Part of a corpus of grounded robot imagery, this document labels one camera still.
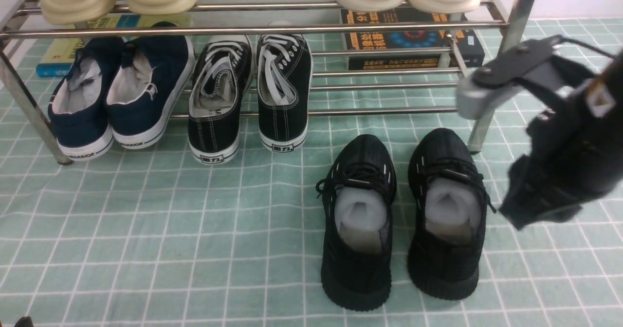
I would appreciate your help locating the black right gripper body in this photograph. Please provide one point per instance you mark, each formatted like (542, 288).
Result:
(576, 141)

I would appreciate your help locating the black knit sneaker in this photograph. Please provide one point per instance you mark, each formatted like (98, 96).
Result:
(357, 196)
(450, 217)

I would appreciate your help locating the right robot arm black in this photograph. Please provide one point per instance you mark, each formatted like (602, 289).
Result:
(576, 141)

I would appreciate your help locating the silver metal shoe rack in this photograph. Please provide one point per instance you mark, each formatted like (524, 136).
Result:
(511, 28)

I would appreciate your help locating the navy canvas shoe right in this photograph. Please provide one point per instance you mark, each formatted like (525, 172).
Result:
(152, 74)

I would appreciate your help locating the navy canvas shoe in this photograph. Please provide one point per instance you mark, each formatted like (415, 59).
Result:
(152, 74)
(77, 107)

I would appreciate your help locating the navy canvas shoe left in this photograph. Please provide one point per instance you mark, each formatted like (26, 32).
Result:
(77, 107)

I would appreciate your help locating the black book orange text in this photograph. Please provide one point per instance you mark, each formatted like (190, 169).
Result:
(467, 41)

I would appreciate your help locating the black canvas sneaker right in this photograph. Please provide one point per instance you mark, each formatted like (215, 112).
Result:
(284, 76)

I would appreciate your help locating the black canvas sneaker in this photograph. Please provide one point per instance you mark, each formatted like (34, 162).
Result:
(284, 76)
(222, 76)

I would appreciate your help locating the black canvas sneaker left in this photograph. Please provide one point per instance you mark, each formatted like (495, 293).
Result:
(222, 76)

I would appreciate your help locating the green checkered floor mat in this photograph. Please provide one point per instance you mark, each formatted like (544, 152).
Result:
(151, 238)

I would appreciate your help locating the blue yellow book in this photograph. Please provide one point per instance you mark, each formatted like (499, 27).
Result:
(58, 59)

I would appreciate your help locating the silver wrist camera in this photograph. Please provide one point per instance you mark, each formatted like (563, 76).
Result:
(474, 101)

